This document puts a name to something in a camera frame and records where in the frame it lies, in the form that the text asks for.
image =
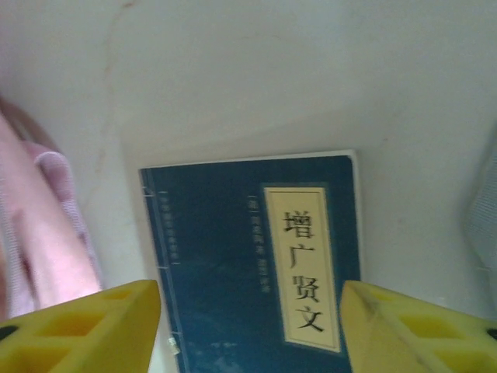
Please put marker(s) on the pink school backpack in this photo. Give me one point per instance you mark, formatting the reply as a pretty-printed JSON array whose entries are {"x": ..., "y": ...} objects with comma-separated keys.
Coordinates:
[{"x": 42, "y": 233}]

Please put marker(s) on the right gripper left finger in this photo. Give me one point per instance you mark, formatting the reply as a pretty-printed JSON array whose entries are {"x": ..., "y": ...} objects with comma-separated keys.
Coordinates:
[{"x": 97, "y": 334}]

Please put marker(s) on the dark blue labelled book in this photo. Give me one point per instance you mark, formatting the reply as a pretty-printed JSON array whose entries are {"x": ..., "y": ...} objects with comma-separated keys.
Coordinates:
[{"x": 217, "y": 241}]

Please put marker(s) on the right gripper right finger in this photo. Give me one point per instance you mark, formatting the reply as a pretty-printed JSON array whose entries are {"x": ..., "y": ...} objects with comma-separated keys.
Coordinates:
[{"x": 407, "y": 342}]

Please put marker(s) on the grey blue pencil case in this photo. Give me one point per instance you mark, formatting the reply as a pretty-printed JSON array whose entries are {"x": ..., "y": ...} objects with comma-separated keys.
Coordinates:
[{"x": 485, "y": 202}]

